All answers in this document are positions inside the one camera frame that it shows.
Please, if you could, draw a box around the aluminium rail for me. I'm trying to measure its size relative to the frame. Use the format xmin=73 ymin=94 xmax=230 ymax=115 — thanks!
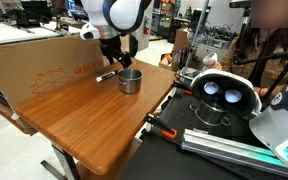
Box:
xmin=180 ymin=128 xmax=288 ymax=180

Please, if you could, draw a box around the low wooden side table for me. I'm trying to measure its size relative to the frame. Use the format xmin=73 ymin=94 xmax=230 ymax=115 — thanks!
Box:
xmin=0 ymin=89 xmax=38 ymax=136

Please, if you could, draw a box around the black perforated breadboard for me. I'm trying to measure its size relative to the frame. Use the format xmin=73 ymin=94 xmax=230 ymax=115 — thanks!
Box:
xmin=120 ymin=87 xmax=288 ymax=180

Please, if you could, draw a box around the black clamp with orange grip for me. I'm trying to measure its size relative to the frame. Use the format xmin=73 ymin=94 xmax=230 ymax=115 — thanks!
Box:
xmin=143 ymin=112 xmax=179 ymax=140

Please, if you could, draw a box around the white VR controller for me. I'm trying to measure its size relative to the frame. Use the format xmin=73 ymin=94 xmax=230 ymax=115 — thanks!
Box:
xmin=202 ymin=52 xmax=219 ymax=68

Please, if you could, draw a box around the black marker with white label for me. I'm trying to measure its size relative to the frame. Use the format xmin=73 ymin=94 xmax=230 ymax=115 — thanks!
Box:
xmin=95 ymin=69 xmax=120 ymax=83

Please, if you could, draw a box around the silver pot with two handles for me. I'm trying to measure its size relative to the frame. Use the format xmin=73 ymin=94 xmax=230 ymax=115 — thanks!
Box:
xmin=117 ymin=68 xmax=144 ymax=95

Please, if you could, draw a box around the silver pot under headset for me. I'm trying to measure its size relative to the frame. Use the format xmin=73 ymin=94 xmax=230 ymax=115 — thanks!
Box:
xmin=188 ymin=101 xmax=232 ymax=128

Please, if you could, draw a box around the brown cardboard box panel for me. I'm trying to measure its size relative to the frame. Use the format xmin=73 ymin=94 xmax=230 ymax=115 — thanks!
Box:
xmin=0 ymin=31 xmax=132 ymax=110

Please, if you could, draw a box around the white VR headset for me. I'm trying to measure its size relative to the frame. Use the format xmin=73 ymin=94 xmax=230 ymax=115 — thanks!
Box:
xmin=189 ymin=68 xmax=263 ymax=118

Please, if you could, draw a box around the metal pole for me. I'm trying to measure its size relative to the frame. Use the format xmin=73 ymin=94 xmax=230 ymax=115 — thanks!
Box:
xmin=182 ymin=0 xmax=211 ymax=78

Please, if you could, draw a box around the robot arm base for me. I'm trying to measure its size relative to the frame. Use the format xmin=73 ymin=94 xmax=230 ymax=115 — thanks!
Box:
xmin=248 ymin=66 xmax=288 ymax=168

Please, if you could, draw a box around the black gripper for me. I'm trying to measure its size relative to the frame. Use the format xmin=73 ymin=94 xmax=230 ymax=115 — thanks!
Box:
xmin=98 ymin=34 xmax=133 ymax=70

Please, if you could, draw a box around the black camera stand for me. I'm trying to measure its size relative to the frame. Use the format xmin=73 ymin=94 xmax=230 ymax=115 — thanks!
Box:
xmin=229 ymin=0 xmax=288 ymax=101

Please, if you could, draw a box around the red fire extinguisher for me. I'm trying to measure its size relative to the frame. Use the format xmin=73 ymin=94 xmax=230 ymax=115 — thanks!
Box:
xmin=142 ymin=15 xmax=151 ymax=36

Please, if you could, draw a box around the person with long dark hair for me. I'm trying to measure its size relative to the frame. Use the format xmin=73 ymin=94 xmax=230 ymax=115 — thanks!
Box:
xmin=213 ymin=0 xmax=288 ymax=101

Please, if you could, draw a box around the white background table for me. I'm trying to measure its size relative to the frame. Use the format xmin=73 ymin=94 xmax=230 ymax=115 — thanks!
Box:
xmin=0 ymin=20 xmax=82 ymax=48

